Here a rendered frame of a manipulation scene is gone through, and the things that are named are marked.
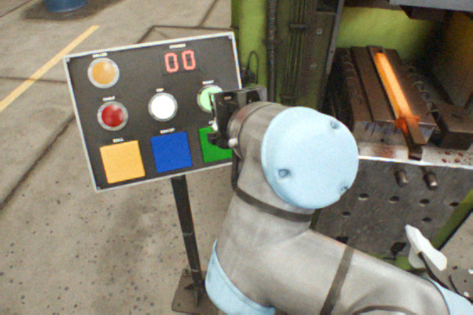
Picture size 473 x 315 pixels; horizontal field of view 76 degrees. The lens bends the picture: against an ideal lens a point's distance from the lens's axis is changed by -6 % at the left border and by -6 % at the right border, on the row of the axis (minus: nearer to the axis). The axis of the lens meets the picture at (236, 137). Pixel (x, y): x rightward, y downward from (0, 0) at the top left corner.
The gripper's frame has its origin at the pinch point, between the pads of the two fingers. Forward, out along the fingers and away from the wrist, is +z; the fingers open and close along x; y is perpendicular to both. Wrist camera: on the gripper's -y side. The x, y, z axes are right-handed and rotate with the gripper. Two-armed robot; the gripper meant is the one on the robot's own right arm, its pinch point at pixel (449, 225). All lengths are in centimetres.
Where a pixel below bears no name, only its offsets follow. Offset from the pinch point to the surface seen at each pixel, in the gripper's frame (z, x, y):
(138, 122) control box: 12, -59, -7
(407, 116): 29.6, -0.7, -1.4
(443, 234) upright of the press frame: 45, 43, 67
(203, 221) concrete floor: 60, -65, 100
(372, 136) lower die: 30.7, -6.9, 6.4
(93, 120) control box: 9, -68, -9
